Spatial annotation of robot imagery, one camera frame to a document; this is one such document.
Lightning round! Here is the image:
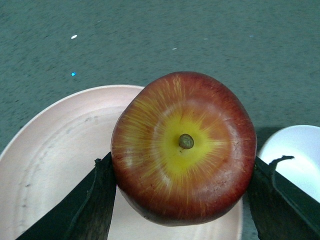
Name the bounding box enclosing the holding left gripper black right finger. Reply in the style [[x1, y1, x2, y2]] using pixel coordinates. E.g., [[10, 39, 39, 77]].
[[248, 155, 320, 240]]

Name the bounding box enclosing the holding left gripper black left finger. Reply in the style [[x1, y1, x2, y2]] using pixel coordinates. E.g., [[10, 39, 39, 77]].
[[18, 153, 116, 240]]

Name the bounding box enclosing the red yellow apple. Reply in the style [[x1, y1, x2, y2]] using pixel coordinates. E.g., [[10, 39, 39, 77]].
[[111, 71, 257, 227]]

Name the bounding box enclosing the pink round plate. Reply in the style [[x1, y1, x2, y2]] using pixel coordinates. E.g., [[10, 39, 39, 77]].
[[0, 85, 243, 240]]

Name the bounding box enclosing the pink round bowl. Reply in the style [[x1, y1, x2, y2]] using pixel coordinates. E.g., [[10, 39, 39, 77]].
[[258, 125, 320, 201]]

